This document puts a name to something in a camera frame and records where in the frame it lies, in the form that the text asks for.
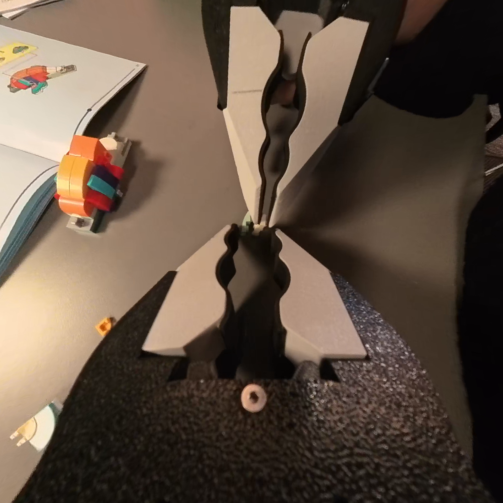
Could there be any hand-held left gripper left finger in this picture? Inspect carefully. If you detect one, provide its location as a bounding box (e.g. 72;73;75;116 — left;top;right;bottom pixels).
141;224;240;358

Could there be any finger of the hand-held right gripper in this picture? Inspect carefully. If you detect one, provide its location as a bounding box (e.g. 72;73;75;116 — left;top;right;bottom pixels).
223;6;285;228
267;18;370;228

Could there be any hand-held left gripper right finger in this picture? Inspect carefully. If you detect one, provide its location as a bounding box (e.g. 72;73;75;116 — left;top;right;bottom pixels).
269;229;368;362

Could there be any orange and red lego model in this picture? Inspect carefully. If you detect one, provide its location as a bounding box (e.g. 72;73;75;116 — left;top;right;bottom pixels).
54;132;132;234

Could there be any teal and white lego assembly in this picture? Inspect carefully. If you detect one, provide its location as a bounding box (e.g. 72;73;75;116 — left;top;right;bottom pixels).
10;399;63;452

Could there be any person's right hand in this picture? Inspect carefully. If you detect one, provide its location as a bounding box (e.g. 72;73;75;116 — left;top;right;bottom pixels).
391;0;419;46

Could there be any open instruction booklet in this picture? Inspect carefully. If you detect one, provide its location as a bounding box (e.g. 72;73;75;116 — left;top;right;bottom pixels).
0;24;147;276

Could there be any person's black sweater torso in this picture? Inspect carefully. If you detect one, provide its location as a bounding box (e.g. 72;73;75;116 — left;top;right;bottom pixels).
462;173;503;503

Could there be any grey mesh chair seat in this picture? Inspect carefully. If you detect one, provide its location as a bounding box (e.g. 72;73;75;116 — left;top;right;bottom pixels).
484;103;503;175

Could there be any closed instruction leaflet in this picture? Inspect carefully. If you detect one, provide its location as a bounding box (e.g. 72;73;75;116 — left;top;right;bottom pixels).
0;0;63;19

